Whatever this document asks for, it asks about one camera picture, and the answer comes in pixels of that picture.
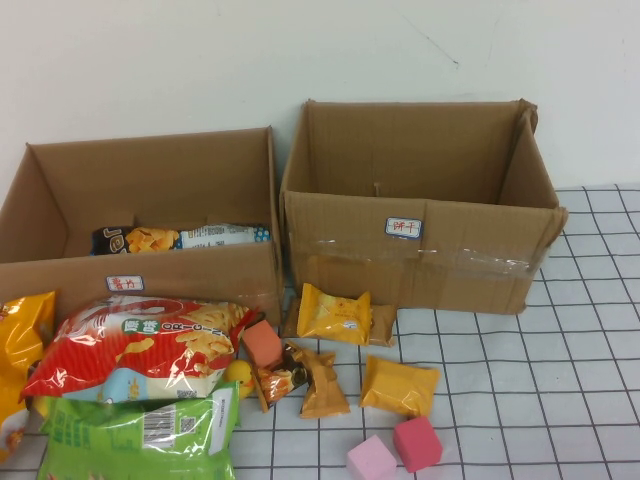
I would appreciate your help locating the yellow rubber duck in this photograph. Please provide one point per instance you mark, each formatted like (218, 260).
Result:
(235, 375)

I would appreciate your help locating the blue shrimp chips bag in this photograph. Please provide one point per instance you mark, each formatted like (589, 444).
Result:
(150, 239)

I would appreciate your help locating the taped cardboard box with label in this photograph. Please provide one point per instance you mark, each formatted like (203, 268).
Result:
(450, 270)

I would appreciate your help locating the orange red snack packet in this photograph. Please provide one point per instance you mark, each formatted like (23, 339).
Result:
(262, 342)

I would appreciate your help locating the yellow cake snack packet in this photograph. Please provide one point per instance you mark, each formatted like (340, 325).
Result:
(332, 315)

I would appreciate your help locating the white grid tablecloth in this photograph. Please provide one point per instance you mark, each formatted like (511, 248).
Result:
(550, 375)

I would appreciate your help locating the plain yellow snack packet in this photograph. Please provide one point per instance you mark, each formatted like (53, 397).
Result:
(397, 387)

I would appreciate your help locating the blue-bordered label on plain box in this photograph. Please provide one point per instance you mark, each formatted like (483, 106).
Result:
(124, 282)

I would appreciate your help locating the red original chips bag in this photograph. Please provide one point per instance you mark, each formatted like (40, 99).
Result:
(125, 350)

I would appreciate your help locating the dark packet with orange picture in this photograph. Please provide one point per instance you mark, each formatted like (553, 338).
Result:
(277, 385)

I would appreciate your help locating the dark pink foam cube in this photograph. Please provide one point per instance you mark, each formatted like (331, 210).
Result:
(417, 445)

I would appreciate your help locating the blue-bordered label on taped box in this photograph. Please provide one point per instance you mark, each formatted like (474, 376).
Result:
(404, 227)

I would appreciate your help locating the light pink foam cube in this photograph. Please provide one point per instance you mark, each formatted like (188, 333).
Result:
(370, 457)

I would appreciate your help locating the orange chips bag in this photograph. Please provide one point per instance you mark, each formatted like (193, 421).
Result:
(20, 340)

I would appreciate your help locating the cardboard box with red-lettered label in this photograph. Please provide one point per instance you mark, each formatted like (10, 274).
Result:
(175, 280)

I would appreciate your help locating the small mustard snack packet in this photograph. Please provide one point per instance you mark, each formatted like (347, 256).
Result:
(325, 395)

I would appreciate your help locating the green chips bag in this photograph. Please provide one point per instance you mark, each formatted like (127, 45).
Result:
(100, 440)

